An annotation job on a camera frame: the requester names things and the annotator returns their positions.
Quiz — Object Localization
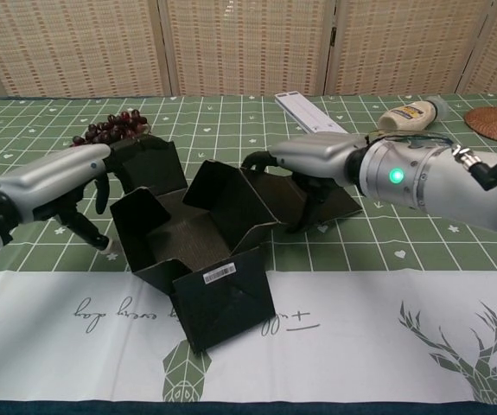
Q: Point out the black foldable cardboard box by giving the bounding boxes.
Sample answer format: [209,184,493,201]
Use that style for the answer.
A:
[109,136,364,356]

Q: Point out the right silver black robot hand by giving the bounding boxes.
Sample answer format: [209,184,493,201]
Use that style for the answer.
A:
[239,132,368,235]

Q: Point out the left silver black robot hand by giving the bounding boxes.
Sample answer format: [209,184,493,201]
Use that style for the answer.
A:
[0,136,171,255]

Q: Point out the cream mayonnaise squeeze bottle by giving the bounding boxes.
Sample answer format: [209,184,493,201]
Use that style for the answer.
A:
[378,96,448,133]

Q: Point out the green white deer tablecloth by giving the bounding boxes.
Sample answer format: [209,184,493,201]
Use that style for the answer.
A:
[0,93,497,405]

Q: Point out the bamboo folding screen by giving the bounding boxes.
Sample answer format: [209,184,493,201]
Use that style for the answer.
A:
[0,0,497,99]

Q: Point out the dark red grape bunch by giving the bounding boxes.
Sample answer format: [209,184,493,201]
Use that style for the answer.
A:
[71,109,150,148]

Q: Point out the white folding laptop stand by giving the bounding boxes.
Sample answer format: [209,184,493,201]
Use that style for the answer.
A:
[273,91,348,136]

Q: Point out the thin coloured wrist wires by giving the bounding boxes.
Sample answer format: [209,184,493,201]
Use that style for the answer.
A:
[366,131,455,148]

